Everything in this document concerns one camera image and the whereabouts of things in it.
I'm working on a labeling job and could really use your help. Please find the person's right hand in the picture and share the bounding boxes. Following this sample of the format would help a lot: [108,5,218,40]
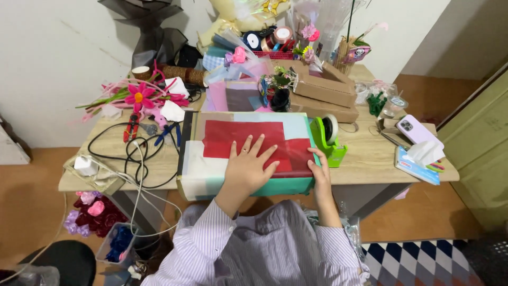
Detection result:
[307,147,334,198]

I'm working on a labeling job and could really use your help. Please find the person's left hand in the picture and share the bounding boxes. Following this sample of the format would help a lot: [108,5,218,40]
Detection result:
[224,134,281,196]

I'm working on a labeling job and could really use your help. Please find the red tissue paper sheet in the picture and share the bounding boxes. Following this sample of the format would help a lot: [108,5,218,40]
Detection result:
[203,120,316,178]

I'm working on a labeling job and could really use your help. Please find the stack of coloured tissue paper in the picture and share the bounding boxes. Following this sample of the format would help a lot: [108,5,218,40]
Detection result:
[176,111,322,202]

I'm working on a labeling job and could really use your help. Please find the green tape dispenser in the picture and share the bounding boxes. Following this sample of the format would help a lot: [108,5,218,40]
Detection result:
[309,114,348,168]

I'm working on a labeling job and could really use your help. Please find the wooden table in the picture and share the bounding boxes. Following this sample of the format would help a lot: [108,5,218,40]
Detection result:
[58,64,460,235]

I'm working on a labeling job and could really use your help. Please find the long flat cardboard box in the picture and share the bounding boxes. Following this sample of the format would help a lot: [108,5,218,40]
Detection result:
[289,92,360,124]

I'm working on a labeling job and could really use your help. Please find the pastel paper sheets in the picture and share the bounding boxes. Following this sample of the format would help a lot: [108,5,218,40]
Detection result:
[200,60,275,114]

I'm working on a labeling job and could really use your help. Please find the striped lilac shirt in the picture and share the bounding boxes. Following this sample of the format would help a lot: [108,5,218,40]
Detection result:
[141,199,370,286]

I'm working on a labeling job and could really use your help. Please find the black pot with small flowers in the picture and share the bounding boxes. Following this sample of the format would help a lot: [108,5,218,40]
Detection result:
[260,65,298,113]

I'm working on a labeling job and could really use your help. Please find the green pipe cleaners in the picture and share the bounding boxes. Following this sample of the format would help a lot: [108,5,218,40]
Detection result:
[365,91,388,117]

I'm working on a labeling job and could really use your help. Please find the flat cardboard box with lid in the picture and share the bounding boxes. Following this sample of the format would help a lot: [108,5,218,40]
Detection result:
[273,59,358,109]

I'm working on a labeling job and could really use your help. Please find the blue tissue pack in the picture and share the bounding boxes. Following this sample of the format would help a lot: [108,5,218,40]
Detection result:
[394,140,446,186]

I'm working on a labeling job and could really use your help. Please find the crumpled white tissue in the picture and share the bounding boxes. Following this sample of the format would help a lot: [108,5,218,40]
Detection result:
[160,100,186,123]
[164,76,191,99]

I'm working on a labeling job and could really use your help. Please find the clear plastic cup with lid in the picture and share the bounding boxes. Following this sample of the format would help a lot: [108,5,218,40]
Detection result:
[383,95,409,119]

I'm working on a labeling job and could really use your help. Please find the pink glue gun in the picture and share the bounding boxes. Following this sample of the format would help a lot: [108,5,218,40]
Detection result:
[144,106,170,130]

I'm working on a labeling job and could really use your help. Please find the lilac smartphone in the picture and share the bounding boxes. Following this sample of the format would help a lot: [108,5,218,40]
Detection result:
[396,114,445,150]

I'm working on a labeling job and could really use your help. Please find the brown glitter ribbon roll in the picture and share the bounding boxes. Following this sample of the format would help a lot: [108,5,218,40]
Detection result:
[160,65,207,88]

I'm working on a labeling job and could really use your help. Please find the bundle of bamboo sticks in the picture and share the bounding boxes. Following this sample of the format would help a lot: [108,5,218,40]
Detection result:
[333,35,359,76]

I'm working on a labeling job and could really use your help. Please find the checkered rug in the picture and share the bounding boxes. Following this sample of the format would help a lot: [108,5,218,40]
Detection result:
[360,239,488,286]

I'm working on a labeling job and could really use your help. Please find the pink panda ornament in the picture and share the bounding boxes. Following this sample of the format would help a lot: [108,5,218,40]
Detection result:
[343,44,372,65]

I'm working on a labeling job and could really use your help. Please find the pink pipe cleaner flower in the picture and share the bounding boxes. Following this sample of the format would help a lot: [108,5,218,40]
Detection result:
[125,82,156,113]

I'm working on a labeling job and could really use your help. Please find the red basket of ribbon rolls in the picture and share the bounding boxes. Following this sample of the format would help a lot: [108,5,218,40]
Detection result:
[241,25,297,60]

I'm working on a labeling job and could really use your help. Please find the small brown tape roll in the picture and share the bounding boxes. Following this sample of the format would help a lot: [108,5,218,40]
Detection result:
[131,65,154,82]

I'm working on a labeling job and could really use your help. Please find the plastic box of blue flowers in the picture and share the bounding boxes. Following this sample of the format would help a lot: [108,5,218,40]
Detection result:
[94,222,140,267]

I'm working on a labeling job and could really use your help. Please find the green cabinet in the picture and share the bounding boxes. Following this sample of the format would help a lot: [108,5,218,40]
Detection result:
[436,63,508,232]

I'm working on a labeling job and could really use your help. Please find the bouquet of satin roses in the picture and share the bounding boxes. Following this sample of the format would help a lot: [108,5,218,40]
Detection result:
[63,191,130,239]

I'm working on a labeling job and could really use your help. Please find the bundle of pink green stems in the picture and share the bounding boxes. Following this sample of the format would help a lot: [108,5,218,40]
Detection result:
[75,60,191,124]

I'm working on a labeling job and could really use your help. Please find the cream wrapped bouquet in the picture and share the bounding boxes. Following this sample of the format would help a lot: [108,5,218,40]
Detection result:
[197,0,291,50]

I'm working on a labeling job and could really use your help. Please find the clear cellophane rolls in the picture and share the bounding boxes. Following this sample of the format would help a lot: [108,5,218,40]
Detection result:
[288,0,371,61]

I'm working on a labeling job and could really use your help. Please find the white power adapter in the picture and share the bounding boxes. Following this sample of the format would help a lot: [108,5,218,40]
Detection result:
[74,155,99,177]

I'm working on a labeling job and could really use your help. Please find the black wrapping paper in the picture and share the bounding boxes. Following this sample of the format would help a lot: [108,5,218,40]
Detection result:
[98,0,203,69]

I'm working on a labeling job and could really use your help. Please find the black stool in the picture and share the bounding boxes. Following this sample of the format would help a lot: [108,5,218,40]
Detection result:
[17,240,97,286]

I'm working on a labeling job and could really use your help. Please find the white board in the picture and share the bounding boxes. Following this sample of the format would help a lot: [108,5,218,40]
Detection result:
[0,117,32,166]

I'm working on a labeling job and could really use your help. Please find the blue handled pliers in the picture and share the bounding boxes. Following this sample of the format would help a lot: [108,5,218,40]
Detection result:
[153,122,183,148]

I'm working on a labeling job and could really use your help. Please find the white cable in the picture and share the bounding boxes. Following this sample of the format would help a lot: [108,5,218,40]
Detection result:
[0,140,183,283]

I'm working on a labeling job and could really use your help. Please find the red handled wire cutter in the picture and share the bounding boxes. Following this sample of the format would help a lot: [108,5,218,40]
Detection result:
[123,113,140,143]

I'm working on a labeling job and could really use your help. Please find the black cable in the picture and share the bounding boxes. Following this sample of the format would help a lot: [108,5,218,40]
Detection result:
[87,121,182,190]

